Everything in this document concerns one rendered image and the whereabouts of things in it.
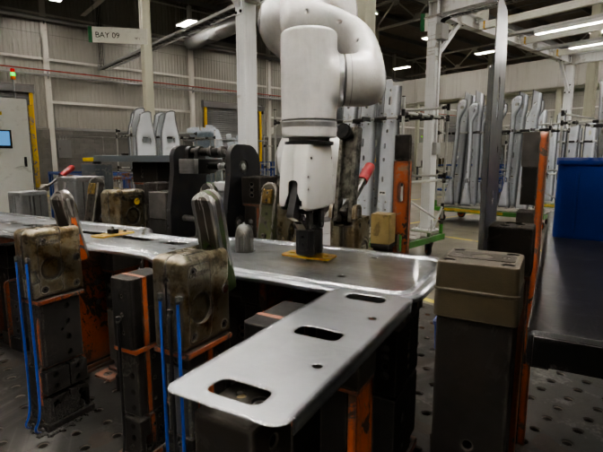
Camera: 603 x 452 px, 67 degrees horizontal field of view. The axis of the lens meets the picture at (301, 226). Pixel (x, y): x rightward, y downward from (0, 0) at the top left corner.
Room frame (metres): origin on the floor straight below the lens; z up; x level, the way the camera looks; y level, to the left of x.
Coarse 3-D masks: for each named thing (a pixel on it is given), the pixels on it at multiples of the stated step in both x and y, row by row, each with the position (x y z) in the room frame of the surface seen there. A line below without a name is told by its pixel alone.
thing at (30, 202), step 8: (8, 192) 1.34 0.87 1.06; (16, 192) 1.32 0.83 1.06; (24, 192) 1.33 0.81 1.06; (32, 192) 1.35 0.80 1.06; (40, 192) 1.37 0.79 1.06; (8, 200) 1.34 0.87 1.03; (16, 200) 1.32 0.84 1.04; (24, 200) 1.32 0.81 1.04; (32, 200) 1.34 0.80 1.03; (40, 200) 1.37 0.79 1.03; (16, 208) 1.32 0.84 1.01; (24, 208) 1.32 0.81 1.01; (32, 208) 1.34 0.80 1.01; (40, 208) 1.37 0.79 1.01; (48, 216) 1.38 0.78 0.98
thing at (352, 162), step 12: (336, 132) 0.82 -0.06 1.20; (348, 132) 0.81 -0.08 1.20; (360, 132) 0.84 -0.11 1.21; (348, 144) 0.84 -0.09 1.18; (360, 144) 0.84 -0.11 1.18; (348, 156) 0.84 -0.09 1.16; (360, 156) 0.84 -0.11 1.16; (348, 168) 0.83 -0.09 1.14; (336, 180) 0.83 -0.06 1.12; (348, 180) 0.83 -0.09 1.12; (336, 192) 0.83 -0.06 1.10; (348, 192) 0.83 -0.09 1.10; (336, 204) 0.82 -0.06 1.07; (348, 204) 0.81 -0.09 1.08; (336, 216) 0.82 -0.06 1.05; (348, 216) 0.81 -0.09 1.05
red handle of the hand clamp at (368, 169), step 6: (366, 162) 0.93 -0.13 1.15; (366, 168) 0.91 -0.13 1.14; (372, 168) 0.92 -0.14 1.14; (360, 174) 0.90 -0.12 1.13; (366, 174) 0.90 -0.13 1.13; (360, 180) 0.88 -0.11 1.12; (366, 180) 0.89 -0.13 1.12; (360, 186) 0.87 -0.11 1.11; (360, 192) 0.87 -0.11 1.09; (342, 210) 0.82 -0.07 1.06
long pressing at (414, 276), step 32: (0, 224) 1.08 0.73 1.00; (32, 224) 1.09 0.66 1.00; (96, 224) 1.07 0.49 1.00; (128, 256) 0.77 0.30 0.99; (256, 256) 0.72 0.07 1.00; (288, 256) 0.72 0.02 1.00; (352, 256) 0.72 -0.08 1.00; (384, 256) 0.72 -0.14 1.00; (416, 256) 0.71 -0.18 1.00; (320, 288) 0.56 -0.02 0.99; (352, 288) 0.55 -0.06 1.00; (384, 288) 0.54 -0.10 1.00; (416, 288) 0.55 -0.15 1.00
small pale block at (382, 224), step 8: (376, 216) 0.76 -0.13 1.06; (384, 216) 0.76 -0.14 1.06; (392, 216) 0.76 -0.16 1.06; (376, 224) 0.76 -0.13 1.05; (384, 224) 0.76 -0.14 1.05; (392, 224) 0.77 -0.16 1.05; (376, 232) 0.76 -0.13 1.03; (384, 232) 0.75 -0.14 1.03; (392, 232) 0.77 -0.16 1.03; (376, 240) 0.76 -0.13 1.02; (384, 240) 0.75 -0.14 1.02; (392, 240) 0.77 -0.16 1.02; (376, 248) 0.77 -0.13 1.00; (384, 248) 0.75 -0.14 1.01
